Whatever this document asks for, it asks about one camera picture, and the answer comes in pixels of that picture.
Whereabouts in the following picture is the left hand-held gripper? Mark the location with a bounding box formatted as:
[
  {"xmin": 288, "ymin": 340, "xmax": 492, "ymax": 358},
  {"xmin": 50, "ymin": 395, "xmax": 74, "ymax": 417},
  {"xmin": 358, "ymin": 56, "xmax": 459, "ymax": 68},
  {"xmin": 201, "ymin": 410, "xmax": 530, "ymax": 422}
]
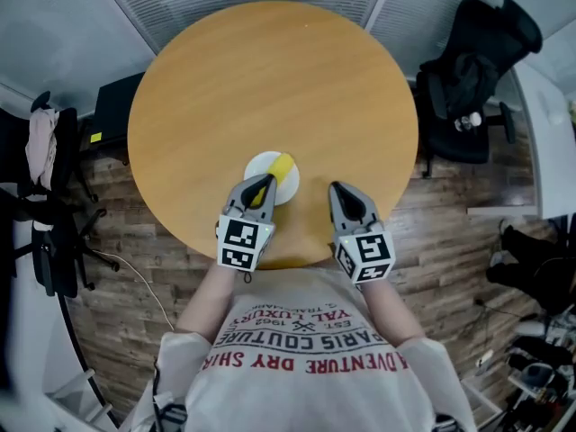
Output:
[{"xmin": 215, "ymin": 173, "xmax": 279, "ymax": 273}]

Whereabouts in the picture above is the person's left forearm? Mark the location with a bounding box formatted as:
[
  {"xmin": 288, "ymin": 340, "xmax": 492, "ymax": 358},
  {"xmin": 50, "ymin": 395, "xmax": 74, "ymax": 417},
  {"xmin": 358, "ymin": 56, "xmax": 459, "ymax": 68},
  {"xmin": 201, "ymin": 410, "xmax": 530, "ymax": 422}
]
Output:
[{"xmin": 175, "ymin": 258, "xmax": 240, "ymax": 347}]

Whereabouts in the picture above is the small white object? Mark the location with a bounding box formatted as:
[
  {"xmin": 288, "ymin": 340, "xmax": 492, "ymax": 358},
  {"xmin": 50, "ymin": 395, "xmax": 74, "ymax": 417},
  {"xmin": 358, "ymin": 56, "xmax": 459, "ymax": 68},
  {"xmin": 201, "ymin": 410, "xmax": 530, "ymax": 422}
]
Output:
[{"xmin": 454, "ymin": 111, "xmax": 483, "ymax": 134}]

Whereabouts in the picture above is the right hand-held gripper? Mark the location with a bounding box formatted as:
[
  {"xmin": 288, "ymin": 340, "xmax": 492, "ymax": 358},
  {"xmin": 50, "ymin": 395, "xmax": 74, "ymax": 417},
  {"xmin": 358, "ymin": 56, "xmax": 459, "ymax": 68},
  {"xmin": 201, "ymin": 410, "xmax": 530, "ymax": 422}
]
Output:
[{"xmin": 328, "ymin": 181, "xmax": 398, "ymax": 285}]

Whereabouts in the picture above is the white desk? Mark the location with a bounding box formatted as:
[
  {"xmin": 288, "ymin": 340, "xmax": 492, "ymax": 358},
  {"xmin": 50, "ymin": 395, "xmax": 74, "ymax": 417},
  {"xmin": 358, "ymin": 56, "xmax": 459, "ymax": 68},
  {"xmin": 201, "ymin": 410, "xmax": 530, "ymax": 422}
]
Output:
[{"xmin": 511, "ymin": 20, "xmax": 576, "ymax": 220}]

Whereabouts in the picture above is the white round plate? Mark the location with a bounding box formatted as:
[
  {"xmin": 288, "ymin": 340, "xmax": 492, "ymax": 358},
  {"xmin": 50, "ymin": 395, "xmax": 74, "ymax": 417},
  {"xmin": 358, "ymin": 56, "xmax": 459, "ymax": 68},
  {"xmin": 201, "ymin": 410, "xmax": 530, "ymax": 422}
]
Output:
[{"xmin": 243, "ymin": 150, "xmax": 302, "ymax": 208}]

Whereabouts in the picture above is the white floor cable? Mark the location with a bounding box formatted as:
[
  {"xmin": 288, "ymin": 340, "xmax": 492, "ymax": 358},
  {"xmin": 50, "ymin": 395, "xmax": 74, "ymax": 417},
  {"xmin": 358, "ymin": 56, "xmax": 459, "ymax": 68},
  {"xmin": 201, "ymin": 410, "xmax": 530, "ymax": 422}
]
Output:
[{"xmin": 91, "ymin": 249, "xmax": 177, "ymax": 332}]

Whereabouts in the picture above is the black cabinet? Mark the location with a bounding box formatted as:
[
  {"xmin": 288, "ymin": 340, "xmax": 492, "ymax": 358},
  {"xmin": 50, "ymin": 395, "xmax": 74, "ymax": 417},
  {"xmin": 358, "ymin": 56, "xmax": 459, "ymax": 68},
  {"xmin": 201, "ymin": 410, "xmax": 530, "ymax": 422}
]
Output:
[{"xmin": 77, "ymin": 71, "xmax": 148, "ymax": 153}]

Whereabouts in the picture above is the pale pink cloth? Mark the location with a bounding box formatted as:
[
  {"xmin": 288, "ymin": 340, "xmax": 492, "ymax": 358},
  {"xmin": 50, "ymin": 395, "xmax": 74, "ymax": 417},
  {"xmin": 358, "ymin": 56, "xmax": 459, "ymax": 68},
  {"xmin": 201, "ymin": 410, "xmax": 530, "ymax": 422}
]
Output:
[{"xmin": 24, "ymin": 107, "xmax": 60, "ymax": 186}]

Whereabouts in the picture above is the yellow corn cob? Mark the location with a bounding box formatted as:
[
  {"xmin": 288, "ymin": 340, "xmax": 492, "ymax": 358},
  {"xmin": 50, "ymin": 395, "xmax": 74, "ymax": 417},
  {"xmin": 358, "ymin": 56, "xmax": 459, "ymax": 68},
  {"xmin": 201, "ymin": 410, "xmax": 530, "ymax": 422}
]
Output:
[{"xmin": 249, "ymin": 152, "xmax": 296, "ymax": 209}]

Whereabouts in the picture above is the person's white printed shirt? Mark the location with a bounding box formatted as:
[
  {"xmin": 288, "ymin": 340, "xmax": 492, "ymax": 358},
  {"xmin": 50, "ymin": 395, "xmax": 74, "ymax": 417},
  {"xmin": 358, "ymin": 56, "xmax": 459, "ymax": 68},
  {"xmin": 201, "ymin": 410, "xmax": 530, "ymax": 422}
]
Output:
[{"xmin": 129, "ymin": 265, "xmax": 479, "ymax": 432}]

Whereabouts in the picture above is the black swivel chair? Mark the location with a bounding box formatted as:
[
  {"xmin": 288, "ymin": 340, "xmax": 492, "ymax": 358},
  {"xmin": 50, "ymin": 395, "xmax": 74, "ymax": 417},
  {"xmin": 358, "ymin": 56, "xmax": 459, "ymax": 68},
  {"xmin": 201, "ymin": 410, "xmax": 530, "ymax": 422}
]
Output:
[{"xmin": 0, "ymin": 90, "xmax": 122, "ymax": 299}]

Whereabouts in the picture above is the black jacket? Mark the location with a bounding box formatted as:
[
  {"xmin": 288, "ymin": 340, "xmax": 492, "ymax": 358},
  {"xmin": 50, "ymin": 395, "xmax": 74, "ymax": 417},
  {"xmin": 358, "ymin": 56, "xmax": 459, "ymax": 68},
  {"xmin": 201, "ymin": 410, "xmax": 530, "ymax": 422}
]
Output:
[{"xmin": 444, "ymin": 51, "xmax": 501, "ymax": 117}]

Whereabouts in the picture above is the black mesh office chair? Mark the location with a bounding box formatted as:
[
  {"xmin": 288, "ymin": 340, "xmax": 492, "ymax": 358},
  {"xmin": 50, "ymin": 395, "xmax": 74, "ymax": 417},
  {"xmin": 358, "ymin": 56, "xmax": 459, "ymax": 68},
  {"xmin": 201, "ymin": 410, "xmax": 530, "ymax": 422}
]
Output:
[{"xmin": 413, "ymin": 0, "xmax": 545, "ymax": 180}]

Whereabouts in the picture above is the person's right forearm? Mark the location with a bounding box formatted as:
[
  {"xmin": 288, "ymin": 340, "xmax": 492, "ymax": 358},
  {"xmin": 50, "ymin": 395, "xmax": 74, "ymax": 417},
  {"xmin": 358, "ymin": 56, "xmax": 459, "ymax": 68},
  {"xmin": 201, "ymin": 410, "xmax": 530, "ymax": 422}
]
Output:
[{"xmin": 357, "ymin": 278, "xmax": 427, "ymax": 348}]

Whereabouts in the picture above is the black bag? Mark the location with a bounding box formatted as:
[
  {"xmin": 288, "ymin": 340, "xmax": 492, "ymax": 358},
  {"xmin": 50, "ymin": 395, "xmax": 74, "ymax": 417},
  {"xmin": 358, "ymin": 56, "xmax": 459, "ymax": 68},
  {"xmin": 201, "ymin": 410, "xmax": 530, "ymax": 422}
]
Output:
[{"xmin": 484, "ymin": 222, "xmax": 576, "ymax": 317}]

